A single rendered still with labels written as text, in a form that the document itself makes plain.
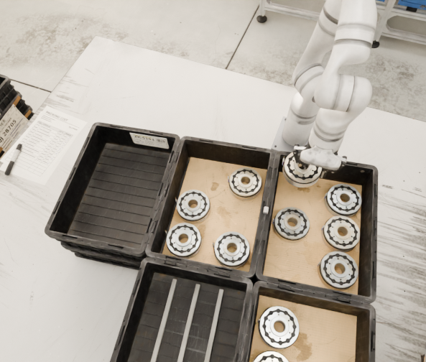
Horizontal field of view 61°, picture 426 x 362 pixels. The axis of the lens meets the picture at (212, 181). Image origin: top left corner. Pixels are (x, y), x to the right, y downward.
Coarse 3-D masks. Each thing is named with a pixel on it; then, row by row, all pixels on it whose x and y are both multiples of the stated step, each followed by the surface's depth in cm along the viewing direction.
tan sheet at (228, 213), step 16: (192, 160) 122; (208, 160) 122; (192, 176) 119; (208, 176) 119; (224, 176) 119; (208, 192) 116; (224, 192) 116; (176, 208) 114; (224, 208) 113; (240, 208) 113; (256, 208) 113; (176, 224) 112; (192, 224) 111; (208, 224) 111; (224, 224) 111; (240, 224) 111; (256, 224) 110; (208, 240) 109; (208, 256) 106
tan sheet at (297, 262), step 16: (288, 192) 115; (304, 192) 115; (320, 192) 114; (304, 208) 112; (320, 208) 112; (272, 224) 110; (288, 224) 110; (320, 224) 109; (272, 240) 108; (304, 240) 107; (320, 240) 107; (272, 256) 105; (288, 256) 105; (304, 256) 105; (320, 256) 105; (352, 256) 104; (272, 272) 103; (288, 272) 103; (304, 272) 103; (352, 288) 100
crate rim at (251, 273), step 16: (224, 144) 113; (240, 144) 112; (176, 160) 112; (272, 160) 109; (160, 208) 103; (256, 240) 99; (160, 256) 97; (256, 256) 96; (224, 272) 94; (240, 272) 94
